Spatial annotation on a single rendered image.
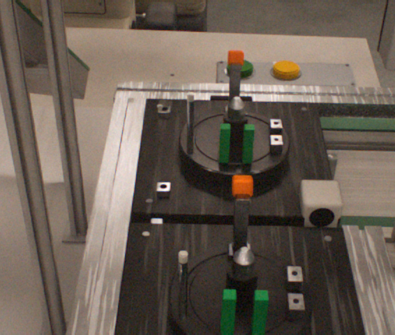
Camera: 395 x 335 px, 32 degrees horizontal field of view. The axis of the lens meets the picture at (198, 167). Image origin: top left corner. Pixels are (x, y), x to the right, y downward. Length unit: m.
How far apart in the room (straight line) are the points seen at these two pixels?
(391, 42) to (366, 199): 0.31
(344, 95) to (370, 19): 2.48
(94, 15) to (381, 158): 0.81
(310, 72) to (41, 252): 0.54
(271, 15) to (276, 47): 2.09
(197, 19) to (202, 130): 0.98
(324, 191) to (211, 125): 0.18
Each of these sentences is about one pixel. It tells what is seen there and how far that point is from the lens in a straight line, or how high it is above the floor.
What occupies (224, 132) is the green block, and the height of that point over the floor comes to 1.04.
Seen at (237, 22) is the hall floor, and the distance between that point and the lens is 3.36.
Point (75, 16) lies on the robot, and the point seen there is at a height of 0.81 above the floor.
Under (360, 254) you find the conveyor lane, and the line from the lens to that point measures 0.79.
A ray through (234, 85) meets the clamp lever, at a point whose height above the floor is 1.03.
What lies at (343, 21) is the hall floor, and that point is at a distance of 3.45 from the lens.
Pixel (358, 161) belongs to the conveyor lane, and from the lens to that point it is 0.99.
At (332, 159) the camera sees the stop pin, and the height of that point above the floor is 0.97.
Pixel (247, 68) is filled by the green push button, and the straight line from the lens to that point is 1.06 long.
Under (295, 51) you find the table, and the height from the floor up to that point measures 0.86.
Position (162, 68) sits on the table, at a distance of 1.28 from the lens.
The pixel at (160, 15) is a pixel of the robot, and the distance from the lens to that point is 1.71.
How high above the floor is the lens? 1.50
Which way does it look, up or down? 38 degrees down
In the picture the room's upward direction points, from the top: 1 degrees clockwise
